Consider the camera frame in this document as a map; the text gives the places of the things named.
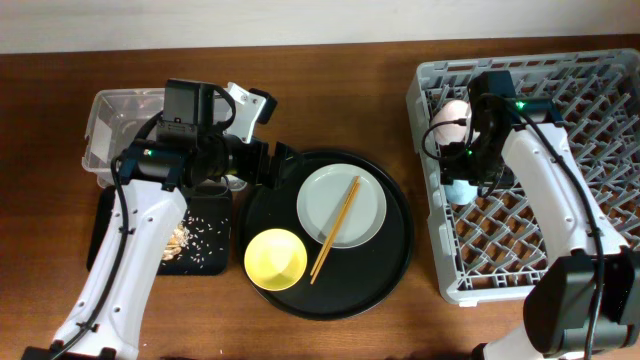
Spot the blue plastic cup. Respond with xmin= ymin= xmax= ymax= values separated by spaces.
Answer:
xmin=443 ymin=180 xmax=478 ymax=205

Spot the grey round plate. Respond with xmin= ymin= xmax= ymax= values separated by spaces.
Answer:
xmin=296 ymin=163 xmax=387 ymax=249

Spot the pink plastic cup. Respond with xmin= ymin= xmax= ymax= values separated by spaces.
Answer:
xmin=431 ymin=100 xmax=471 ymax=146

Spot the yellow bowl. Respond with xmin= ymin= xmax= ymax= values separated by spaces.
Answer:
xmin=243 ymin=228 xmax=308 ymax=291

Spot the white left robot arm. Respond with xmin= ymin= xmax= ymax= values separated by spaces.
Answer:
xmin=22 ymin=79 xmax=297 ymax=359

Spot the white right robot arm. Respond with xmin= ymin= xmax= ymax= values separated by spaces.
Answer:
xmin=440 ymin=71 xmax=639 ymax=359

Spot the grey dishwasher rack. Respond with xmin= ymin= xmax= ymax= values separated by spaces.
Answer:
xmin=406 ymin=49 xmax=639 ymax=307

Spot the clear plastic bin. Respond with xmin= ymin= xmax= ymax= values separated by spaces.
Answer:
xmin=82 ymin=88 xmax=232 ymax=188

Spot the round black tray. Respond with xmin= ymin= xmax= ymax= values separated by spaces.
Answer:
xmin=236 ymin=150 xmax=415 ymax=320

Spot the pile of food scraps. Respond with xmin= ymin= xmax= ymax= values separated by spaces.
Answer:
xmin=162 ymin=224 xmax=190 ymax=261

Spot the black rectangular tray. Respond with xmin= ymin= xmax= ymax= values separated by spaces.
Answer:
xmin=86 ymin=185 xmax=233 ymax=277

